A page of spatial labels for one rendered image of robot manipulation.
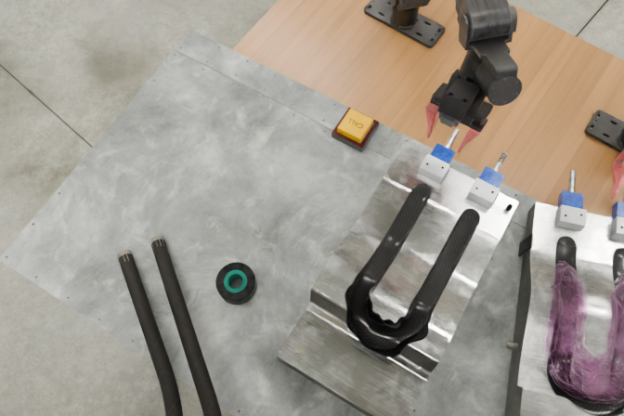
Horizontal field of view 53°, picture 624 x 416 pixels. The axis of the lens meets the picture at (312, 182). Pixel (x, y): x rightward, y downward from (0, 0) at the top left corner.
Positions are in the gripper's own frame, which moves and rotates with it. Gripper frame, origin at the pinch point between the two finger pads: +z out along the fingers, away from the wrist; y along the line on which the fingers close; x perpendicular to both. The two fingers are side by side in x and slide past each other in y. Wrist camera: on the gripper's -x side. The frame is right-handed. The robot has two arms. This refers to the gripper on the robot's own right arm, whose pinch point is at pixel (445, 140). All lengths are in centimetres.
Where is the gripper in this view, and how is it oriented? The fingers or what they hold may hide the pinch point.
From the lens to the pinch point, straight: 121.6
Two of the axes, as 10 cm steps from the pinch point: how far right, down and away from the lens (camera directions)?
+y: 8.5, 4.6, -2.4
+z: -2.3, 7.5, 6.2
